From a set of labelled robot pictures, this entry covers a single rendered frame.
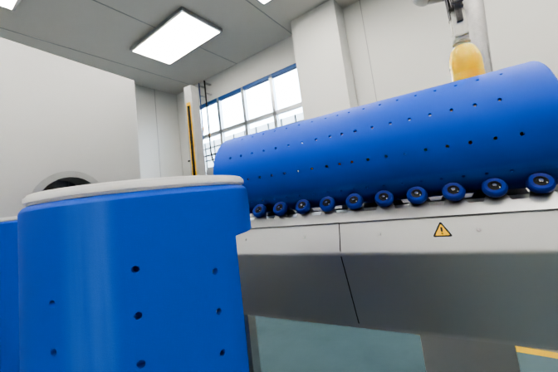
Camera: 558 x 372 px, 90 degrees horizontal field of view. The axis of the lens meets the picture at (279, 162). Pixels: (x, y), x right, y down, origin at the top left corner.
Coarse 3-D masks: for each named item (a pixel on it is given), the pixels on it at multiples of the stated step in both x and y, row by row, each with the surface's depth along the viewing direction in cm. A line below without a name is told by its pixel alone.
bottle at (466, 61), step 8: (464, 40) 71; (456, 48) 71; (464, 48) 69; (472, 48) 69; (456, 56) 70; (464, 56) 69; (472, 56) 68; (480, 56) 69; (456, 64) 70; (464, 64) 69; (472, 64) 68; (480, 64) 68; (456, 72) 71; (464, 72) 69; (472, 72) 68; (480, 72) 68; (456, 80) 71
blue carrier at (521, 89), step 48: (432, 96) 65; (480, 96) 59; (528, 96) 54; (240, 144) 91; (288, 144) 80; (336, 144) 72; (384, 144) 66; (432, 144) 62; (480, 144) 58; (528, 144) 54; (288, 192) 81; (336, 192) 76; (432, 192) 68
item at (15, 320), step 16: (0, 224) 76; (16, 224) 78; (0, 240) 76; (16, 240) 78; (0, 256) 75; (16, 256) 77; (0, 272) 75; (16, 272) 77; (0, 288) 93; (16, 288) 76; (0, 304) 92; (16, 304) 76; (0, 320) 92; (16, 320) 75; (0, 336) 91; (16, 336) 75; (0, 352) 90; (16, 352) 74; (0, 368) 90; (16, 368) 74
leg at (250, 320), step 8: (248, 320) 105; (248, 328) 105; (256, 328) 108; (248, 336) 105; (256, 336) 107; (248, 344) 104; (256, 344) 107; (248, 352) 104; (256, 352) 106; (248, 360) 104; (256, 360) 105; (256, 368) 104
